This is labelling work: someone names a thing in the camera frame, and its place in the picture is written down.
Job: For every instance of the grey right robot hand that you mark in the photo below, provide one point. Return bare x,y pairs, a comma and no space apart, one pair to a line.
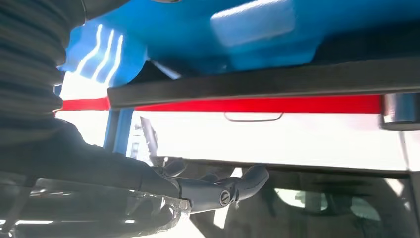
82,184

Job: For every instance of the black glossy post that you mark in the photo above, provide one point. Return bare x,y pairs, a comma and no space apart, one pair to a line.
402,111

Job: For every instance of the white car with red stripe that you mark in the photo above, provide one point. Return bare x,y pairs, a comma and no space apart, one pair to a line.
262,141

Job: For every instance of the blue metal shelf rack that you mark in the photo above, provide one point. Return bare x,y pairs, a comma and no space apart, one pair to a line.
197,33

